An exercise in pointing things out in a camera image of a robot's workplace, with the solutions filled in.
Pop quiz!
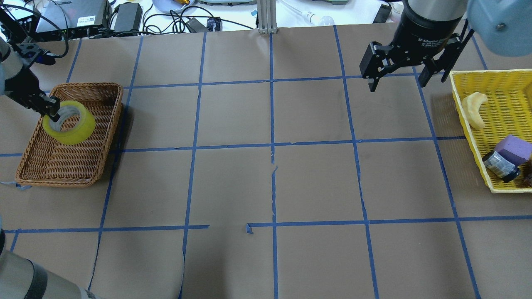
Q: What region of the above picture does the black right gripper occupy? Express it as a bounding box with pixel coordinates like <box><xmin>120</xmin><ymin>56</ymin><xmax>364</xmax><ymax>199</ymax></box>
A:
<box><xmin>360</xmin><ymin>0</ymin><xmax>473</xmax><ymax>92</ymax></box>

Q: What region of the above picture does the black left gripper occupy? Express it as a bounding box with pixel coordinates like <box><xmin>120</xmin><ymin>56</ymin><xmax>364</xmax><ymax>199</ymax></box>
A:
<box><xmin>5</xmin><ymin>67</ymin><xmax>61</xmax><ymax>122</ymax></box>

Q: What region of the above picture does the yellow tape roll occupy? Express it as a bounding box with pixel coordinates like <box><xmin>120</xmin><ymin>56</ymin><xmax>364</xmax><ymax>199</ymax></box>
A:
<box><xmin>42</xmin><ymin>100</ymin><xmax>96</xmax><ymax>145</ymax></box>

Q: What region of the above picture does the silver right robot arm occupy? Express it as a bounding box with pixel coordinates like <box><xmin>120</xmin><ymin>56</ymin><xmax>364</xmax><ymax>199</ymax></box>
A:
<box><xmin>360</xmin><ymin>0</ymin><xmax>532</xmax><ymax>92</ymax></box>

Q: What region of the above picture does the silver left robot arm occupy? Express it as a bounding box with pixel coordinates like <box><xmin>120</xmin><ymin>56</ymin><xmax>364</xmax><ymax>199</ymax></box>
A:
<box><xmin>0</xmin><ymin>40</ymin><xmax>98</xmax><ymax>299</ymax></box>

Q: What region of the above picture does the brown wicker basket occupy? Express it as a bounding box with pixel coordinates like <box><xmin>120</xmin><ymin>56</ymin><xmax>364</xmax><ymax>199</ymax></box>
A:
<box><xmin>15</xmin><ymin>83</ymin><xmax>124</xmax><ymax>188</ymax></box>

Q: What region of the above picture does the yellow banana toy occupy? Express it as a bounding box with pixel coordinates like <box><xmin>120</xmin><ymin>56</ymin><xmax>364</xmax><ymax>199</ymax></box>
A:
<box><xmin>461</xmin><ymin>92</ymin><xmax>488</xmax><ymax>130</ymax></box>

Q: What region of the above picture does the black computer box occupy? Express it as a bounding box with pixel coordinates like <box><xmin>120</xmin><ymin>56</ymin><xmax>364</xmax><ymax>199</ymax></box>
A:
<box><xmin>41</xmin><ymin>0</ymin><xmax>111</xmax><ymax>34</ymax></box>

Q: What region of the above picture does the yellow plastic basket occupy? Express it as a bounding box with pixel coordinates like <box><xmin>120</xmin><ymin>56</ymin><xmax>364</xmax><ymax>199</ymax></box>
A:
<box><xmin>450</xmin><ymin>69</ymin><xmax>532</xmax><ymax>194</ymax></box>

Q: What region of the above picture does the black power adapter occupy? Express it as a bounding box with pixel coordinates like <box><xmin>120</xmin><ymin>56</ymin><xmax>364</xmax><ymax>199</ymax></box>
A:
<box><xmin>112</xmin><ymin>2</ymin><xmax>143</xmax><ymax>32</ymax></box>

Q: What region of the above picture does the silver black can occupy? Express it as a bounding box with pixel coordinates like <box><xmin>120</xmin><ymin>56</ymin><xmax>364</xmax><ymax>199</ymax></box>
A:
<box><xmin>482</xmin><ymin>151</ymin><xmax>521</xmax><ymax>183</ymax></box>

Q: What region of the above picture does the purple foam block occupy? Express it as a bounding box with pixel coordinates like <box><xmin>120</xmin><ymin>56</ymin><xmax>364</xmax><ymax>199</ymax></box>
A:
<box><xmin>494</xmin><ymin>135</ymin><xmax>532</xmax><ymax>166</ymax></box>

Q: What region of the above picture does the blue plate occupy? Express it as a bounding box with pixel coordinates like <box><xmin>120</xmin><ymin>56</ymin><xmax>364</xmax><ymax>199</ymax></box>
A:
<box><xmin>152</xmin><ymin>0</ymin><xmax>196</xmax><ymax>14</ymax></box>

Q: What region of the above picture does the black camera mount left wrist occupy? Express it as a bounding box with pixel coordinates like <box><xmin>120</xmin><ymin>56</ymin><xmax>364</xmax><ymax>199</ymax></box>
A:
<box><xmin>11</xmin><ymin>43</ymin><xmax>56</xmax><ymax>68</ymax></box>

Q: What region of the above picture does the aluminium frame post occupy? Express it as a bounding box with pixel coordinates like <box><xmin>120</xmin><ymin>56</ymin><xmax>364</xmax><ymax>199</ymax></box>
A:
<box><xmin>256</xmin><ymin>0</ymin><xmax>278</xmax><ymax>34</ymax></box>

